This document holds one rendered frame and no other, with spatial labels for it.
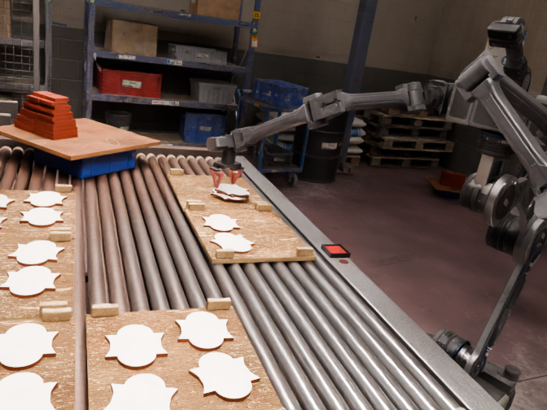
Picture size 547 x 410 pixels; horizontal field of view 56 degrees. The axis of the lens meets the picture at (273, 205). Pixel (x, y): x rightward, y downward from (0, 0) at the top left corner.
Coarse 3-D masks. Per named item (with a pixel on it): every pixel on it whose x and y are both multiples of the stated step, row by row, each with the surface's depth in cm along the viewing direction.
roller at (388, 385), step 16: (208, 160) 263; (224, 176) 239; (304, 272) 157; (304, 288) 151; (320, 304) 142; (336, 320) 134; (352, 336) 127; (368, 352) 122; (368, 368) 118; (384, 368) 117; (384, 384) 112; (400, 400) 108
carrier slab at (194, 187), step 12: (168, 180) 219; (180, 180) 219; (192, 180) 221; (204, 180) 224; (228, 180) 229; (240, 180) 232; (180, 192) 204; (192, 192) 206; (204, 192) 208; (252, 192) 218; (180, 204) 193; (216, 204) 197; (228, 204) 199; (240, 204) 201; (252, 204) 203
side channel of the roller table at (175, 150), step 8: (0, 136) 236; (0, 144) 233; (8, 144) 234; (16, 144) 235; (24, 144) 236; (136, 152) 255; (144, 152) 257; (152, 152) 258; (160, 152) 260; (168, 152) 261; (176, 152) 262; (184, 152) 264; (192, 152) 265; (200, 152) 267; (208, 152) 268; (216, 152) 270; (136, 160) 257
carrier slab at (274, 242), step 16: (192, 224) 176; (240, 224) 182; (256, 224) 184; (272, 224) 186; (208, 240) 165; (256, 240) 170; (272, 240) 172; (288, 240) 174; (208, 256) 156; (240, 256) 157; (256, 256) 158; (272, 256) 160; (288, 256) 162; (304, 256) 164
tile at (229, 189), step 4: (220, 184) 211; (224, 184) 211; (228, 184) 212; (220, 188) 206; (224, 188) 206; (228, 188) 207; (232, 188) 208; (236, 188) 209; (240, 188) 209; (224, 192) 203; (228, 192) 202; (232, 192) 203; (236, 192) 204; (240, 192) 205; (244, 192) 205; (240, 196) 202; (244, 196) 203
